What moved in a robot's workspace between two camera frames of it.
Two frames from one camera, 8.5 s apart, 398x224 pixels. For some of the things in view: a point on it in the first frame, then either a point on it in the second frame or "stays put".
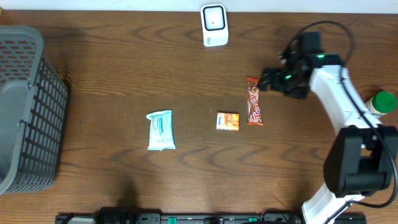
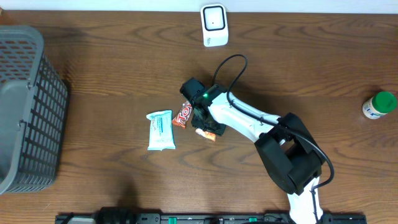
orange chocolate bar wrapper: [254, 112] -> [181, 117]
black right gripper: [277, 72] -> [217, 130]
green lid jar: [383, 103] stays put
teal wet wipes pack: [161, 131] stays put
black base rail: [115, 215] stays put
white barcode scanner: [214, 25] stays put
